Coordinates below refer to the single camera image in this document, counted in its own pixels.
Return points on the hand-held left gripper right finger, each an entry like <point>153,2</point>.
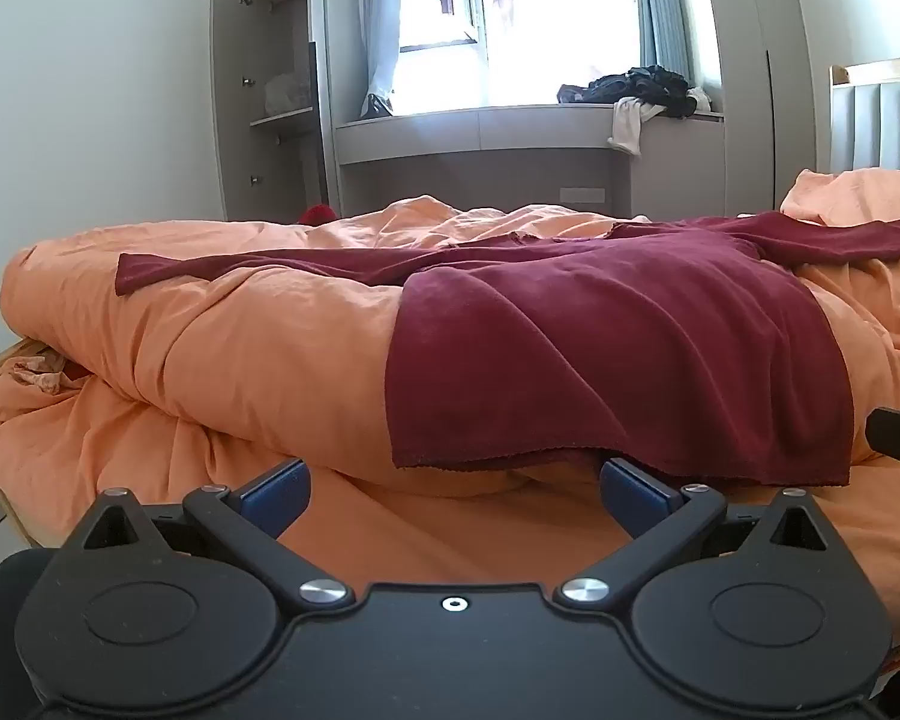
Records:
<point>637,499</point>

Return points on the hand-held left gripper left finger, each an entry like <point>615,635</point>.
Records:
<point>274,499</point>

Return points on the maroon long-sleeved shirt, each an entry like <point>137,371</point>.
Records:
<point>607,360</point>

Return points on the pile of dark clothes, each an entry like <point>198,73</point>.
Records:
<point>637,86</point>

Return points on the orange duvet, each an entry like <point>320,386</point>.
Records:
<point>232,345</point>

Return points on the orange pillow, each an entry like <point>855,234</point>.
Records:
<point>855,195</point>

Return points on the red fuzzy thing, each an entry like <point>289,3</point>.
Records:
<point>316,214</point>

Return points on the grey padded headboard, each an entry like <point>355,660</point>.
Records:
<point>877,120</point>

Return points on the grey window seat desk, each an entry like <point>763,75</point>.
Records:
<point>495,157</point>

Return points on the white cloth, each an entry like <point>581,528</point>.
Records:
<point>630,124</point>

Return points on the white plastic bag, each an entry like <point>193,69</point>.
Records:
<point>289,94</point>

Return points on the small black thing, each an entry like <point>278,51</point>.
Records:
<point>379,105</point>

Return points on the grey open wardrobe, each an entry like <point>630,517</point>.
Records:
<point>270,90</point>

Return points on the pale blue curtain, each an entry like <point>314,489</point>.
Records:
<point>664,7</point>
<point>379,22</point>

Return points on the window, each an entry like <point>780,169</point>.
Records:
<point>510,22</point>

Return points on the white wall socket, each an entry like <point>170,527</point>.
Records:
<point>581,193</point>

